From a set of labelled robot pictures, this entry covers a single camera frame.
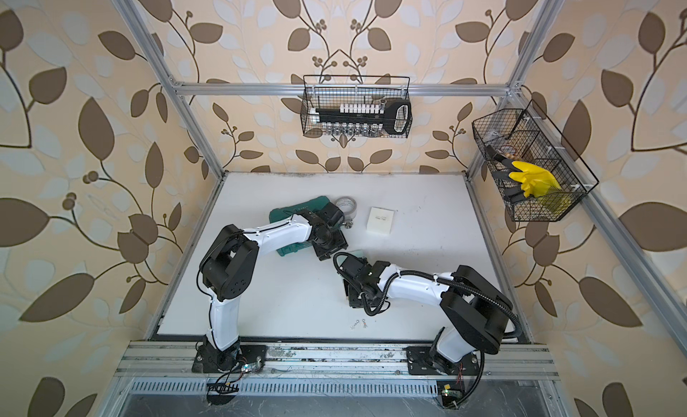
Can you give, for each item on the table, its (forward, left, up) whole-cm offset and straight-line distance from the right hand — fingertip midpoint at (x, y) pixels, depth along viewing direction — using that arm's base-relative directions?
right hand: (357, 301), depth 85 cm
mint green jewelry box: (+16, -1, +2) cm, 16 cm away
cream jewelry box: (+29, -10, +3) cm, 31 cm away
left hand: (+18, +5, +4) cm, 19 cm away
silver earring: (-7, -2, 0) cm, 7 cm away
